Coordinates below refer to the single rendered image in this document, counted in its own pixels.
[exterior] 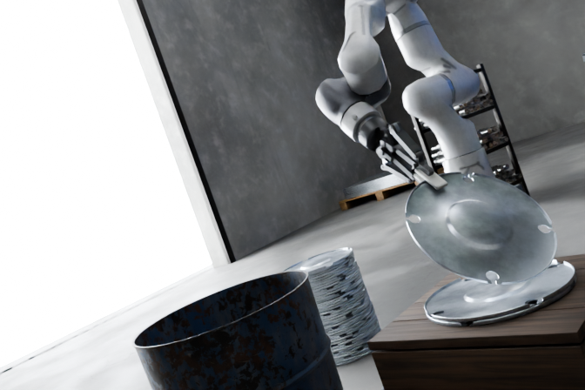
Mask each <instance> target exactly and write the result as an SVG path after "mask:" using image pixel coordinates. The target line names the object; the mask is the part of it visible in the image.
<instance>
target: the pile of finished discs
mask: <svg viewBox="0 0 585 390"><path fill-rule="evenodd" d="M486 276H487V278H488V279H490V280H491V281H492V284H487V283H481V282H478V281H474V280H471V279H461V278H458V279H456V280H454V281H452V282H450V283H448V284H446V285H444V286H443V287H441V288H440V289H438V290H437V291H435V292H434V293H433V294H432V295H431V296H430V297H429V298H428V299H427V301H426V303H425V305H424V308H425V311H426V315H427V317H428V318H429V319H430V320H431V321H433V322H434V323H436V324H440V325H443V326H467V324H466V323H467V322H468V321H473V320H477V321H473V323H472V324H470V326H478V325H485V324H490V323H495V322H499V321H503V320H506V319H512V318H515V317H519V316H522V315H524V314H527V313H531V312H533V311H536V310H538V309H540V308H543V307H544V306H547V305H549V304H551V303H553V302H555V301H557V300H558V299H559V298H561V297H562V296H564V295H565V294H567V293H568V292H569V291H570V290H571V289H572V288H573V286H574V285H575V283H576V274H575V269H574V267H573V266H572V265H571V264H569V263H568V262H565V261H564V264H563V263H562V264H561V263H559V262H558V261H557V259H553V261H552V263H551V264H550V266H549V267H548V268H547V269H546V270H545V271H544V272H543V273H541V274H540V275H538V276H536V277H534V278H532V279H530V280H527V281H524V282H521V283H516V284H509V285H496V283H495V281H496V280H498V279H499V278H498V275H497V274H496V273H494V272H487V273H486ZM567 287H568V288H567Z"/></svg>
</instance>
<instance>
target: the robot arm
mask: <svg viewBox="0 0 585 390"><path fill-rule="evenodd" d="M417 1H418V0H346V7H345V18H346V34H345V41H344V43H343V45H342V48H341V50H340V53H339V57H338V61H339V66H340V69H341V70H342V72H343V74H344V75H345V77H343V78H338V79H331V78H327V79H326V80H324V81H323V82H322V83H321V84H320V86H319V88H318V89H317V93H316V101H317V105H318V107H319V108H320V109H321V110H322V112H323V113H324V114H325V115H326V116H327V117H328V118H329V119H330V120H332V121H333V122H334V123H335V124H337V125H339V126H340V128H341V130H342V131H343V132H344V133H345V134H347V135H348V136H349V137H350V138H351V139H352V140H353V141H355V142H357V143H362V144H363V145H364V146H365V147H366V148H367V149H368V150H370V151H375V152H377V154H378V155H379V157H380V158H382V161H383V165H382V166H381V169H382V170H384V171H390V172H391V173H392V174H394V175H395V176H397V177H398V178H401V179H402V180H404V181H406V182H407V183H409V184H410V183H413V182H414V181H417V182H418V183H421V182H422V181H424V180H426V181H427V182H428V183H429V184H430V185H431V186H433V187H434V188H435V189H436V190H439V189H441V188H443V187H445V186H447V184H448V182H447V181H445V180H444V179H443V178H441V177H440V176H439V175H438V174H436V173H435V172H434V169H433V168H432V167H430V166H429V165H428V164H426V163H425V160H424V159H423V156H425V152H424V151H423V150H422V149H421V148H420V147H419V146H418V145H417V144H416V143H415V142H414V141H413V140H412V139H411V138H410V136H409V135H408V134H407V133H406V132H405V131H404V130H403V128H402V126H401V124H400V122H396V123H394V124H389V123H388V122H387V121H385V120H384V119H383V118H382V116H381V115H380V113H379V112H378V111H377V110H375V109H374V108H376V107H377V106H379V105H380V104H382V103H383V102H385V101H386V100H387V98H388V97H389V95H390V92H391V83H390V80H389V78H388V75H387V69H386V67H385V65H384V62H383V59H382V56H381V54H380V47H379V45H378V44H377V43H376V42H375V40H374V39H373V37H375V36H377V35H378V34H379V33H380V32H381V31H382V30H383V29H384V28H385V21H386V16H388V17H389V22H390V25H391V29H392V33H393V36H394V38H395V41H396V43H397V44H398V46H399V48H400V51H401V53H402V55H403V57H404V58H405V61H406V63H407V65H409V66H410V67H411V68H413V69H416V70H418V71H421V72H422V73H424V74H425V76H426V77H424V78H421V79H418V80H416V81H415V82H413V83H412V84H410V85H409V86H407V87H406V89H405V90H404V92H403V95H402V99H403V104H404V107H405V109H406V110H407V112H408V113H409V114H410V115H413V116H415V117H417V118H419V119H421V120H422V121H423V122H424V123H425V124H427V125H428V126H429V127H430V129H431V130H432V131H433V133H434V134H435V136H436V137H437V140H438V142H439V144H440V148H441V149H442V152H443V154H444V157H445V160H444V162H443V163H442V164H443V167H444V172H445V173H446V172H454V171H461V173H462V174H465V176H466V177H465V178H463V181H464V182H466V183H469V184H470V183H473V180H472V179H471V178H470V177H469V176H468V174H473V173H480V174H484V175H488V176H490V177H494V178H495V175H494V173H493V171H492V169H491V166H490V164H489V161H488V155H487V154H486V151H485V149H484V147H482V146H481V141H480V140H479V137H478V134H477V131H476V129H475V127H474V123H472V122H471V121H470V120H468V119H465V118H462V117H461V116H460V115H459V114H458V113H457V112H456V110H455V109H454V107H457V106H459V105H462V104H465V103H466V102H467V101H469V100H470V99H471V98H473V97H475V96H476V95H477V94H478V92H479V90H480V80H479V78H478V76H477V74H476V73H475V72H474V71H473V70H472V69H470V68H468V67H467V66H465V65H463V64H460V63H458V62H457V61H456V60H455V59H454V58H452V57H451V56H450V55H449V54H448V53H447V52H446V51H445V50H444V49H443V47H442V45H441V43H440V41H439V39H438V37H437V36H436V34H435V32H434V30H433V28H432V26H431V24H430V23H429V21H428V19H427V17H426V15H425V13H424V12H423V11H422V9H421V8H420V6H419V5H418V4H417V3H416V2H417ZM416 152H417V153H416Z"/></svg>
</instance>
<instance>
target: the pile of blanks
mask: <svg viewBox="0 0 585 390"><path fill-rule="evenodd" d="M308 275H309V276H308V279H309V282H310V285H311V288H312V290H313V296H314V298H315V301H316V304H317V307H318V309H319V315H320V317H321V320H322V323H323V326H324V328H325V332H326V334H327V335H328V336H329V338H330V340H331V345H330V347H331V351H332V354H333V358H334V361H335V364H336V366H341V365H345V364H347V363H350V362H353V361H356V360H359V359H361V358H363V357H365V356H367V355H368V354H369V353H371V352H373V351H374V350H370V349H369V346H368V344H367V342H368V341H369V340H370V339H371V338H372V337H373V336H375V335H376V334H377V333H378V332H380V331H381V330H380V324H379V321H378V318H377V317H376V313H375V311H374V308H373V304H372V302H371V300H370V297H369V294H368V292H367V290H366V285H365V283H364V281H363V278H362V275H361V273H360V269H359V266H358V265H357V261H356V259H355V257H354V253H353V252H352V253H351V254H350V255H349V256H348V257H346V258H345V259H342V260H341V261H340V262H338V263H335V264H333V265H331V266H328V267H326V268H323V269H321V270H318V271H316V272H311V273H308Z"/></svg>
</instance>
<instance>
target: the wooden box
mask: <svg viewBox="0 0 585 390"><path fill-rule="evenodd" d="M554 259H557V261H558V262H559V263H561V264H562V263H563V264H564V261H565V262H568V263H569V264H571V265H572V266H573V267H574V269H575V274H576V283H575V285H574V286H573V288H572V289H571V290H570V291H569V292H568V293H567V294H565V295H564V296H562V297H561V298H559V299H558V300H557V301H555V302H553V303H551V304H549V305H547V306H544V307H543V308H540V309H538V310H536V311H533V312H531V313H527V314H524V315H522V316H519V317H515V318H512V319H506V320H503V321H499V322H495V323H490V324H485V325H478V326H470V324H472V323H473V321H477V320H473V321H468V322H467V323H466V324H467V326H443V325H440V324H436V323H434V322H433V321H431V320H430V319H429V318H428V317H427V315H426V311H425V308H424V305H425V303H426V301H427V299H428V298H429V297H430V296H431V295H432V294H433V293H434V292H435V291H437V290H438V289H440V288H441V287H443V286H444V285H446V284H448V283H450V282H452V281H454V280H456V279H458V278H461V279H466V278H463V277H461V276H459V275H457V274H455V273H453V272H451V273H449V274H448V275H447V276H446V277H445V278H444V279H442V280H441V281H440V282H439V283H438V284H436V285H435V286H434V287H433V288H431V289H430V290H429V291H428V292H426V293H425V294H424V295H423V296H422V297H420V298H419V299H418V300H417V301H415V302H414V304H412V305H411V306H410V307H408V309H407V310H405V311H404V312H403V313H402V314H400V315H399V316H398V317H397V318H396V319H394V320H393V321H392V322H391V323H389V324H388V325H387V326H386V327H384V328H383V329H382V330H381V331H380V332H378V333H377V334H376V335H375V336H373V337H372V338H371V339H370V340H369V341H368V342H367V344H368V346H369V349H370V350H374V351H373V352H372V356H373V360H374V363H375V365H376V368H377V370H378V373H379V376H380V379H381V382H382V385H383V387H384V390H585V253H584V254H577V255H571V256H565V257H558V258H554Z"/></svg>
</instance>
